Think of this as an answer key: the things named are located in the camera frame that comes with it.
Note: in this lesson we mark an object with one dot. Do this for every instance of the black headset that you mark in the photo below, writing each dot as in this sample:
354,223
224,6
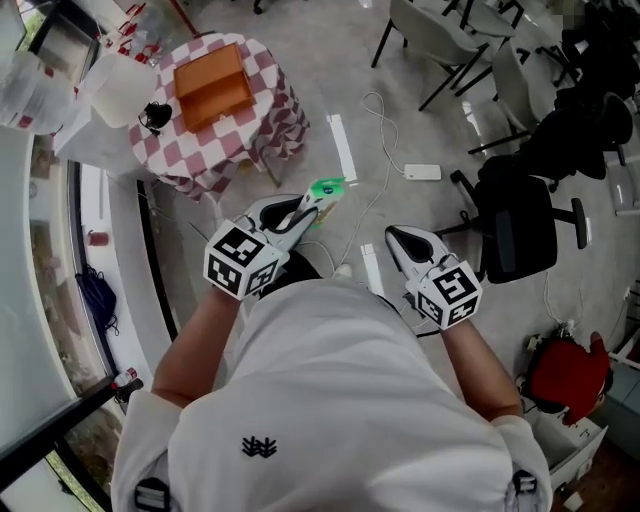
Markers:
157,116

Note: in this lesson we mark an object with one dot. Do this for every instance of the wooden table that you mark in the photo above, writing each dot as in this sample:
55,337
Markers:
272,175

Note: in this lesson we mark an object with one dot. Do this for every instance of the black bottle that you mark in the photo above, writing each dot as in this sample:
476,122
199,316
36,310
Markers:
131,391

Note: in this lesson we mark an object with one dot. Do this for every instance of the red cup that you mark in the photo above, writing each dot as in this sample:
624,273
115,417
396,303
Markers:
98,238

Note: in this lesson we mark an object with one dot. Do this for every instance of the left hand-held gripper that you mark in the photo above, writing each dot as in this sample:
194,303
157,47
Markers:
235,260

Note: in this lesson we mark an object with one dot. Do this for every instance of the person's black trousers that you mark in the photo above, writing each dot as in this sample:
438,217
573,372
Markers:
300,267

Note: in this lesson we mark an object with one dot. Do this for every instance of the grey chair black legs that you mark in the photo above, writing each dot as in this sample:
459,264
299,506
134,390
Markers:
510,85
425,30
487,17

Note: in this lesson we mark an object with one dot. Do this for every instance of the black fabric chair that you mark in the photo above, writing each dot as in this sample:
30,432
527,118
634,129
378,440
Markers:
575,135

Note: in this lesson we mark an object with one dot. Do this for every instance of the white plastic bag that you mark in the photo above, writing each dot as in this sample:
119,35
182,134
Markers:
35,95

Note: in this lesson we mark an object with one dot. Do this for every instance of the black swivel office chair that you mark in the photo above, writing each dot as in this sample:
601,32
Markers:
520,225

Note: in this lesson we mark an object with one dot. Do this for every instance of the red bag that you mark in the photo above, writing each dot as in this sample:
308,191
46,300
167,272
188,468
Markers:
570,375

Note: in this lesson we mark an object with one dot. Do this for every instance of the person's right forearm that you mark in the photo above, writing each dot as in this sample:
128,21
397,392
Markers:
480,370

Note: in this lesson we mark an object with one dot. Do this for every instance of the black window frame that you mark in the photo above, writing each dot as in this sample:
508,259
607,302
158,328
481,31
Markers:
55,435

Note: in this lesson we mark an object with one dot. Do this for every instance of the white carton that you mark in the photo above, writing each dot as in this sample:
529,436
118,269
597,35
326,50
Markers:
95,145

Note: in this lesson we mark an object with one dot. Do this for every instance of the white bucket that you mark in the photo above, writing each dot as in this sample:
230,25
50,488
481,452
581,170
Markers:
125,90

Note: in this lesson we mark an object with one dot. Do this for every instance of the green small object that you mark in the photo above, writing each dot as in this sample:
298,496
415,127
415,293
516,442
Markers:
325,192

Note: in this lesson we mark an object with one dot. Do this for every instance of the stack of red white items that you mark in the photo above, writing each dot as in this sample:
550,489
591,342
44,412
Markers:
135,35

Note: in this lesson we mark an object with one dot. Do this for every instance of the white power strip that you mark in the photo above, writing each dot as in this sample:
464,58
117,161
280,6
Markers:
422,172

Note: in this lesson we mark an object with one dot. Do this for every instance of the person's white shirt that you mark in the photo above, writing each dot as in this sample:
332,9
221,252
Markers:
325,400

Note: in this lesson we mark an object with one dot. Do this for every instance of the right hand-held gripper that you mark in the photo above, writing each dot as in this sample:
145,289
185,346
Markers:
445,295

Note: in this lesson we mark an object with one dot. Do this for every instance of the open white cardboard box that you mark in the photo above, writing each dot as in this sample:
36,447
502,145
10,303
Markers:
570,445

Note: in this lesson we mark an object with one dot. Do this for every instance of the red white checkered tablecloth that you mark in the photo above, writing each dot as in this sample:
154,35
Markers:
220,145

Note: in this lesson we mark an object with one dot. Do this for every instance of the person's left forearm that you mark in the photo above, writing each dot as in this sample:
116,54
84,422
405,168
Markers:
195,350

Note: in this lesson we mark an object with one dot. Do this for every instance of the person's white shoe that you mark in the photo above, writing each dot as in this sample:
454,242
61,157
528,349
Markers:
343,271

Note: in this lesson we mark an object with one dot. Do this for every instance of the orange wooden box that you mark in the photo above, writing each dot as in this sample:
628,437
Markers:
215,85

